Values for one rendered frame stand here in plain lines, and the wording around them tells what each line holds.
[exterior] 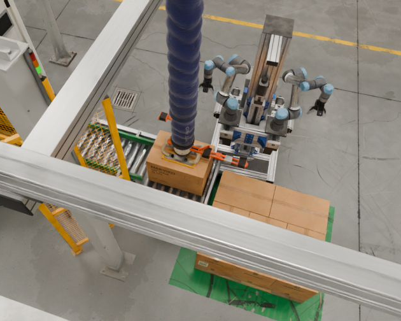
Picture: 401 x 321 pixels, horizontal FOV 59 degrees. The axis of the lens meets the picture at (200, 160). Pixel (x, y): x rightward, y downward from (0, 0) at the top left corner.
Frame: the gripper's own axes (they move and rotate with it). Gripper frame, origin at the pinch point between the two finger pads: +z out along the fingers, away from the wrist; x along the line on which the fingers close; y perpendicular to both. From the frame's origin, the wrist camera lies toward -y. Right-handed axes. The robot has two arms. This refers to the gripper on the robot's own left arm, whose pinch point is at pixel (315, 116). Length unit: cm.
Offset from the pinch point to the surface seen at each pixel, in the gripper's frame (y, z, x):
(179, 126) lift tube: -42, 1, 114
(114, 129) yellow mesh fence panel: -74, -23, 157
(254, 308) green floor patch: -143, 152, 6
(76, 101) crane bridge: -151, -153, 120
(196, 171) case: -49, 57, 94
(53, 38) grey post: 144, 113, 349
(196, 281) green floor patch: -130, 152, 71
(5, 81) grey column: -140, -141, 156
